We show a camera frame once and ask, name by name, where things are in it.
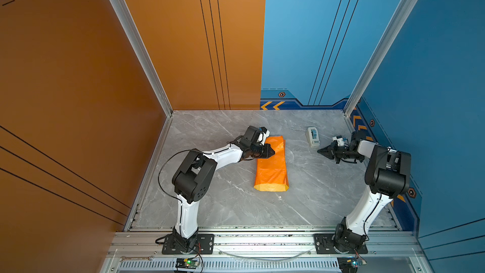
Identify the right green circuit board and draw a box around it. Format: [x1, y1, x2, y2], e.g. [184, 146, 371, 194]
[337, 258, 367, 273]

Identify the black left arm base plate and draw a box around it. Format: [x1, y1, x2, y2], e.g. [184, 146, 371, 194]
[162, 233, 215, 255]

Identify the aluminium front rail frame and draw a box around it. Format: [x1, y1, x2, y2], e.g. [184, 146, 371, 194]
[101, 227, 432, 272]

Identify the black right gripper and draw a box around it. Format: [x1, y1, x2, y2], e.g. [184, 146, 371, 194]
[318, 140, 364, 164]

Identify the right aluminium corner post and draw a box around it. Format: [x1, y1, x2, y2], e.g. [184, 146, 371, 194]
[344, 0, 418, 118]

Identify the aluminium corner post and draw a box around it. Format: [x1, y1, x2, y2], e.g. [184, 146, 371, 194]
[344, 0, 418, 118]
[94, 0, 174, 117]

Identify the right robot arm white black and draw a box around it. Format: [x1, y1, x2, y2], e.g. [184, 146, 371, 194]
[318, 136, 412, 253]

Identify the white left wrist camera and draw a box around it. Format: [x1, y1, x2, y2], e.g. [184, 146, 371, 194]
[243, 126, 270, 145]

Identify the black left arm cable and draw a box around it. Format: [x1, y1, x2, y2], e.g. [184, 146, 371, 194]
[157, 148, 194, 202]

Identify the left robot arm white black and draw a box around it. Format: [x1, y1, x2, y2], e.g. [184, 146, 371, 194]
[173, 143, 275, 240]

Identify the white tape dispenser blue roll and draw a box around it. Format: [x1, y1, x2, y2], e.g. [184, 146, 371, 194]
[306, 126, 320, 149]

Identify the yellow wrapping paper sheet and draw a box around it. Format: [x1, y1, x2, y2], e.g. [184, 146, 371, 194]
[254, 136, 289, 192]

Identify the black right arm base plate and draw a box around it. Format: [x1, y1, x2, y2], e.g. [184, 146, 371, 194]
[313, 233, 368, 255]

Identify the green circuit board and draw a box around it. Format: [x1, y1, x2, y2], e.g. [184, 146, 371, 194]
[337, 258, 367, 273]
[174, 258, 202, 272]

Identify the left green circuit board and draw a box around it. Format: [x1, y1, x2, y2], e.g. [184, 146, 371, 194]
[174, 258, 202, 272]

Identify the left aluminium corner post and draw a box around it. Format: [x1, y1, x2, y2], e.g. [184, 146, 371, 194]
[94, 0, 174, 117]

